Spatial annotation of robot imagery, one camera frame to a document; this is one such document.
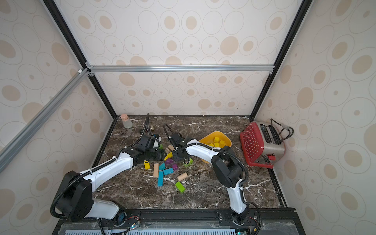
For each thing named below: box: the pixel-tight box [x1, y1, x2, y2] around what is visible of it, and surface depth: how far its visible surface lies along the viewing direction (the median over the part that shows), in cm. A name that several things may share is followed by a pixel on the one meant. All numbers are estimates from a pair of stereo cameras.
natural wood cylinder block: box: [176, 172, 188, 182], surface depth 88 cm
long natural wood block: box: [153, 163, 160, 177], surface depth 91 cm
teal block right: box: [163, 167, 174, 176], surface depth 91 cm
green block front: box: [174, 181, 186, 194], surface depth 85 cm
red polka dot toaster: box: [239, 120, 285, 169], surface depth 87 cm
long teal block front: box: [157, 170, 164, 187], surface depth 88 cm
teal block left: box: [159, 162, 166, 171], surface depth 93 cm
